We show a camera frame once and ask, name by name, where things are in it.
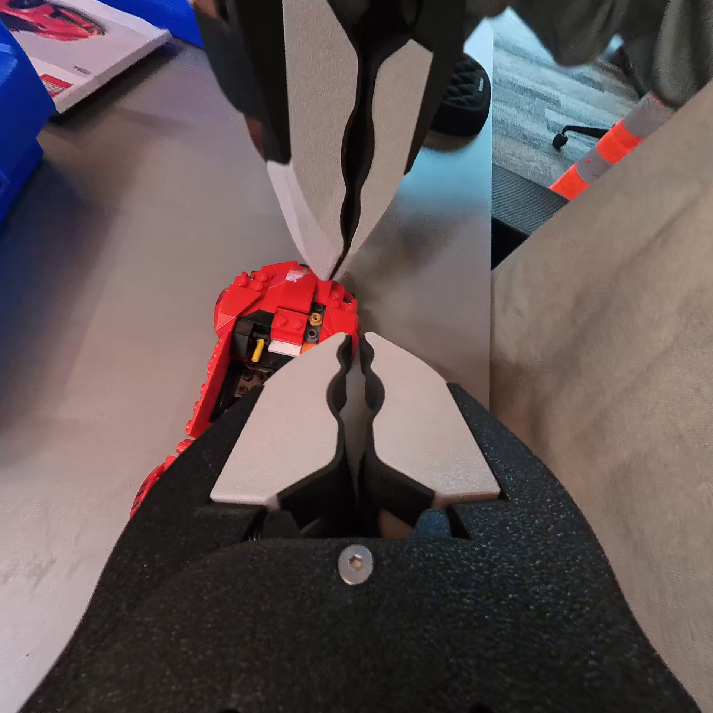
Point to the grey desk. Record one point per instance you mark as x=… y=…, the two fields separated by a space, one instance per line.
x=139 y=250

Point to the orange grey striped pole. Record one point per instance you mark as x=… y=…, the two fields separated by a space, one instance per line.
x=618 y=145

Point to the blue plastic bin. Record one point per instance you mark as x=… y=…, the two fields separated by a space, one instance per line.
x=22 y=139
x=167 y=22

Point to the white instruction booklet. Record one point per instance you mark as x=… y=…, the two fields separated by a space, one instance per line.
x=100 y=61

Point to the red toy brick car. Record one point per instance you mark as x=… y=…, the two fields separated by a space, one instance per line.
x=262 y=301

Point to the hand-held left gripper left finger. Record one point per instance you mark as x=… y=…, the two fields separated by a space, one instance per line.
x=278 y=434

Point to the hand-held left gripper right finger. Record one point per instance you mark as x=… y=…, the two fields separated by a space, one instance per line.
x=429 y=434

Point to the black shoe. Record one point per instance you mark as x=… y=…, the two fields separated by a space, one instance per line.
x=462 y=100

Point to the person's beige pants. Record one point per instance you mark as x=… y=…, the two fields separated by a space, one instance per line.
x=601 y=390

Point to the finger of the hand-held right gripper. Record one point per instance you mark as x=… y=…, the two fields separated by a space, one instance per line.
x=317 y=111
x=395 y=111

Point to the black office chair base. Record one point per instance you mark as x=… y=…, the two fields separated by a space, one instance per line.
x=560 y=139

